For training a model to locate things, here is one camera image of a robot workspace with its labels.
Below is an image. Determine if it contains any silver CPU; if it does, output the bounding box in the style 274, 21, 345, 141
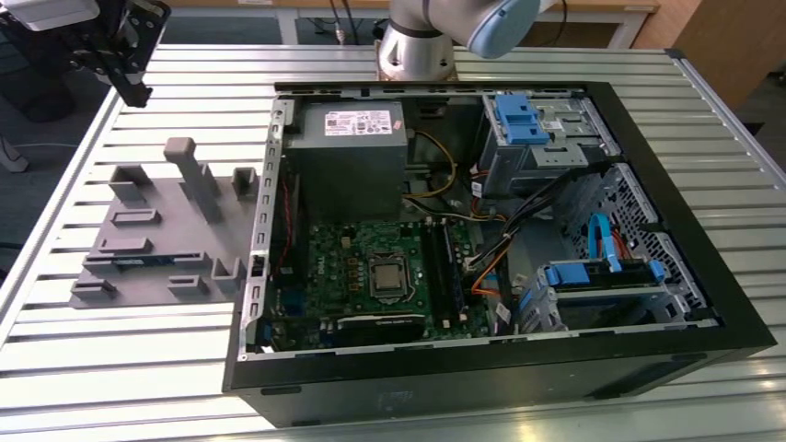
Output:
371, 264, 407, 296

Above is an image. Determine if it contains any CPU socket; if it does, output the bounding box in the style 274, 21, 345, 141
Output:
366, 250, 414, 306

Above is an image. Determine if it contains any yellow wire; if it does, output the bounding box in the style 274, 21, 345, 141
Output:
402, 131, 459, 200

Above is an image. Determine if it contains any orange wire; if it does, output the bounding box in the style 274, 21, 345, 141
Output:
470, 255, 515, 296

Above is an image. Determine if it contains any thin red wire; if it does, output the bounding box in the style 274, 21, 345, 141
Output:
276, 179, 298, 273

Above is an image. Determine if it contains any black mesh waste bin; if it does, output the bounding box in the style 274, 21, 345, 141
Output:
0, 27, 79, 123

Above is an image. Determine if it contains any black RAM slot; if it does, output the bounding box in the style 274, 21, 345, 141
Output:
426, 219, 449, 326

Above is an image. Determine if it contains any blue flat wire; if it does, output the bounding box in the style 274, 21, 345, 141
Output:
587, 214, 623, 271

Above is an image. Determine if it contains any hard disk in blue carrier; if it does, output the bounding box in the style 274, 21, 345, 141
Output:
546, 260, 665, 291

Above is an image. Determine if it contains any black hanging cable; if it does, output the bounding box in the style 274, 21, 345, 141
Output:
553, 0, 573, 45

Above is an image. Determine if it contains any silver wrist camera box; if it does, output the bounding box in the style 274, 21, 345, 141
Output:
0, 0, 100, 32

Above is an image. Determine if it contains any grey power supply unit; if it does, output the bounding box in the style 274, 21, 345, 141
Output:
286, 100, 410, 227

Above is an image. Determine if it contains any grey parts rack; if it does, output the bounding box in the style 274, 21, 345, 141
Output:
67, 136, 263, 312

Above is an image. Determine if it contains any mixed colour wire bundle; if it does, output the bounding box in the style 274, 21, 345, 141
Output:
405, 195, 511, 227

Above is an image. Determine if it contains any wooden desk white frame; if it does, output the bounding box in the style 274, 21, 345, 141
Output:
164, 0, 662, 50

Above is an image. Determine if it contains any black graphics card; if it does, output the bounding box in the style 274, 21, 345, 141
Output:
322, 312, 429, 349

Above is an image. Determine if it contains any green motherboard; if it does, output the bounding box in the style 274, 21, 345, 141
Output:
270, 218, 493, 351

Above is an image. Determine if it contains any black open PC case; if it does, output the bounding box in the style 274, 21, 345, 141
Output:
220, 80, 778, 429

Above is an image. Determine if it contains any metal drive cage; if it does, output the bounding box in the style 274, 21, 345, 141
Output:
515, 264, 719, 335
478, 94, 622, 199

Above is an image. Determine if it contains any blue RAM stick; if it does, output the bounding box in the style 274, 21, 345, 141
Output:
110, 256, 179, 267

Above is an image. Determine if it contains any white plastic object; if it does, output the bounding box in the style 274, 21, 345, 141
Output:
0, 135, 31, 174

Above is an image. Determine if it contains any wooden cabinet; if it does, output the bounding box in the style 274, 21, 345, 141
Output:
631, 0, 786, 111

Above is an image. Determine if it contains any blue drive carrier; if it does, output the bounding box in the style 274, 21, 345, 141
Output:
495, 94, 547, 145

